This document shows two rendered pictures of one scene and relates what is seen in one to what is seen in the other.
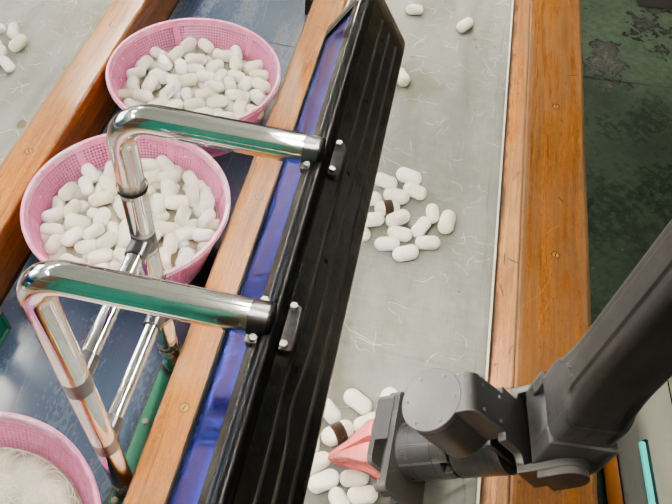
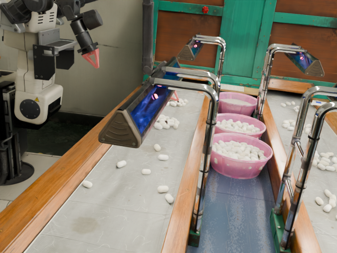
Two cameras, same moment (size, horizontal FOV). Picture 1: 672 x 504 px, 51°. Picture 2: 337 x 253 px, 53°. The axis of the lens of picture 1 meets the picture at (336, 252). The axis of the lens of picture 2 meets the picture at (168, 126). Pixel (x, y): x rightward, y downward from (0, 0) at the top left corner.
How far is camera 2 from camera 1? 2.14 m
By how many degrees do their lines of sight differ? 106
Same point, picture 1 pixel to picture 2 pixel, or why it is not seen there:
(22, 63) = not seen: hidden behind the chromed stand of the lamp
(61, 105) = (275, 140)
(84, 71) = (277, 148)
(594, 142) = not seen: outside the picture
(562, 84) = (91, 137)
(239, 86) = (220, 151)
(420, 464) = not seen: hidden behind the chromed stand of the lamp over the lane
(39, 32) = (313, 169)
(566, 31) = (71, 153)
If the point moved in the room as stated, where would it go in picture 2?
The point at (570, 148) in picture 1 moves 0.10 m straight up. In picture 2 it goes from (101, 124) to (102, 102)
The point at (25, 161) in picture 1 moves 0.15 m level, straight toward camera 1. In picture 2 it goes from (272, 131) to (249, 120)
